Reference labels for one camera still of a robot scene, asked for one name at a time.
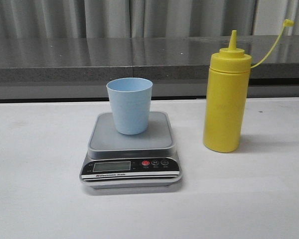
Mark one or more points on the grey stone counter ledge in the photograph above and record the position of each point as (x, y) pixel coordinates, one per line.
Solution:
(184, 60)

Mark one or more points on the light blue plastic cup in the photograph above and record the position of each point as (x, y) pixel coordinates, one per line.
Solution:
(130, 103)

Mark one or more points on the grey pleated curtain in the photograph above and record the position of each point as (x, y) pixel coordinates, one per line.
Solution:
(144, 18)

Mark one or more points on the yellow squeeze bottle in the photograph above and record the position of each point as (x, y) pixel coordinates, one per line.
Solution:
(228, 80)

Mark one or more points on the silver electronic kitchen scale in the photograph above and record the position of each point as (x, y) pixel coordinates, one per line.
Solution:
(116, 160)

